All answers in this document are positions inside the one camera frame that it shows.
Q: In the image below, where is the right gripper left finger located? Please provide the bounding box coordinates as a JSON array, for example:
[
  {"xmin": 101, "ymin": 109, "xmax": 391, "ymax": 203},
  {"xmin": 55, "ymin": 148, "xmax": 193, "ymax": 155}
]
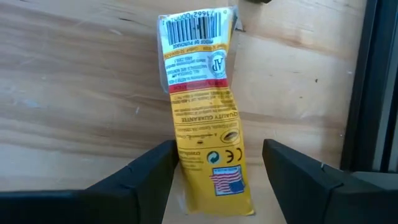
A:
[{"xmin": 0, "ymin": 139, "xmax": 180, "ymax": 224}]

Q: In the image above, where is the yellow crayon pack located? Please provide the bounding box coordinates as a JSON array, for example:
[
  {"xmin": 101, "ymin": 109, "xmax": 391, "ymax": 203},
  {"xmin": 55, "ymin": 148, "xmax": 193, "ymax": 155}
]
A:
[{"xmin": 156, "ymin": 5, "xmax": 256, "ymax": 218}]

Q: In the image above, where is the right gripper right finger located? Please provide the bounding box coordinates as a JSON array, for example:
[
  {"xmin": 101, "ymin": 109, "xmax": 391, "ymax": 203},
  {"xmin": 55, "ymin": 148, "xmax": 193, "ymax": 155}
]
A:
[{"xmin": 262, "ymin": 138, "xmax": 398, "ymax": 224}]

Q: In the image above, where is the black aluminium table frame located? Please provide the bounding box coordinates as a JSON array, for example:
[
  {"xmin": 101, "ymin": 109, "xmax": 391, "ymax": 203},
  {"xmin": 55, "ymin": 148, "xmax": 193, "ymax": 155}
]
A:
[{"xmin": 340, "ymin": 0, "xmax": 398, "ymax": 172}]

